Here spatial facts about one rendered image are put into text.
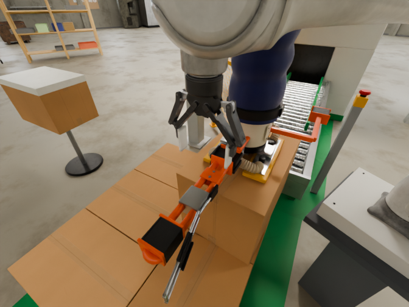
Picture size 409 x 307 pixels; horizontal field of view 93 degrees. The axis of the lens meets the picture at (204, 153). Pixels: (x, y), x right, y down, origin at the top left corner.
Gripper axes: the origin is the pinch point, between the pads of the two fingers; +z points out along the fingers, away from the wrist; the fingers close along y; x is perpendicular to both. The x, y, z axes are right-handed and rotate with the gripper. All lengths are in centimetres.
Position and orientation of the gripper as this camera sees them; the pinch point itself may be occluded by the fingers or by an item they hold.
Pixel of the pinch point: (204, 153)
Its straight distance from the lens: 50.8
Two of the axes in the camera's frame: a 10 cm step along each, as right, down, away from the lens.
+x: -5.2, 5.3, -6.7
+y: -8.6, -3.2, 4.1
